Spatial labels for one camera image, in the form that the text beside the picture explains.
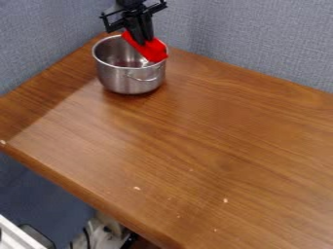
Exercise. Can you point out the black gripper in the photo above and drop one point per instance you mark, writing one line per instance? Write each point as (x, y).
(132, 15)

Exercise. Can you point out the red plastic block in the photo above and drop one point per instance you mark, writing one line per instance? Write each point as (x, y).
(152, 50)

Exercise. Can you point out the metal pot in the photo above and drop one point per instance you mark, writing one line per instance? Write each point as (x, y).
(123, 71)

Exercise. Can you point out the white object under table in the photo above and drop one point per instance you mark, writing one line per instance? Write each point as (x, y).
(103, 233)

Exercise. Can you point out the white striped object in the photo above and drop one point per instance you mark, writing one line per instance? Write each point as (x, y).
(21, 237)

